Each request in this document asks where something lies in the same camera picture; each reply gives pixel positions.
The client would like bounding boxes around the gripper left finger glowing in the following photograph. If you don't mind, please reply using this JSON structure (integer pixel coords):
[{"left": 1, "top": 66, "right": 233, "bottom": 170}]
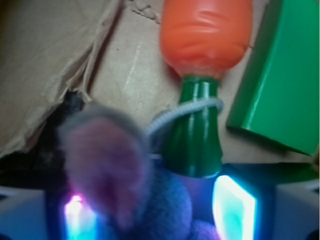
[{"left": 0, "top": 186, "right": 98, "bottom": 240}]

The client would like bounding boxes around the gripper right finger glowing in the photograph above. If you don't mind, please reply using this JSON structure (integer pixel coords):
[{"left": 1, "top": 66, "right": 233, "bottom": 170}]
[{"left": 212, "top": 163, "right": 320, "bottom": 240}]

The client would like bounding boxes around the gray plush rabbit toy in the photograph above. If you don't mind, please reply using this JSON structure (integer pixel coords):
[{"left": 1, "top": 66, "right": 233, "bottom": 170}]
[{"left": 57, "top": 104, "right": 219, "bottom": 240}]

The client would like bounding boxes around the green rectangular block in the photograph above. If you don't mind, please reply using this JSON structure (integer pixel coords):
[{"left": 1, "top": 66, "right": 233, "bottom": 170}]
[{"left": 227, "top": 0, "right": 320, "bottom": 156}]

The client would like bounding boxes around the brown paper bag tray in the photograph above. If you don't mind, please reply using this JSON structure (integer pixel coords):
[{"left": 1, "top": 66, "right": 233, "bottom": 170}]
[{"left": 0, "top": 0, "right": 320, "bottom": 187}]

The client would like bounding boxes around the orange toy carrot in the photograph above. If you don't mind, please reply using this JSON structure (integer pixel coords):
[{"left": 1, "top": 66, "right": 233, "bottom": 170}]
[{"left": 146, "top": 0, "right": 253, "bottom": 178}]

